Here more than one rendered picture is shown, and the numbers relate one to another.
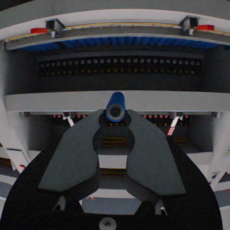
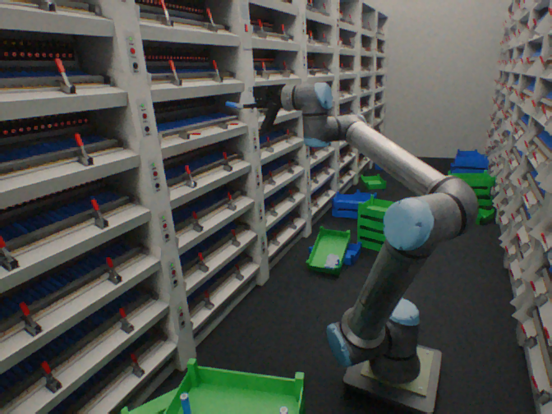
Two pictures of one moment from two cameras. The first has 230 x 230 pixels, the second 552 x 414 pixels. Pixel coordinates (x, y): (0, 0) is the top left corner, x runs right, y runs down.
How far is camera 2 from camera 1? 140 cm
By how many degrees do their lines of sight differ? 76
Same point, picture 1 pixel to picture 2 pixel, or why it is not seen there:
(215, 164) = (133, 22)
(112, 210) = not seen: outside the picture
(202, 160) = (146, 29)
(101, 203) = not seen: outside the picture
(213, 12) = (182, 144)
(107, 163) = (203, 36)
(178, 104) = (182, 91)
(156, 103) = (191, 90)
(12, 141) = (246, 57)
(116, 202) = not seen: outside the picture
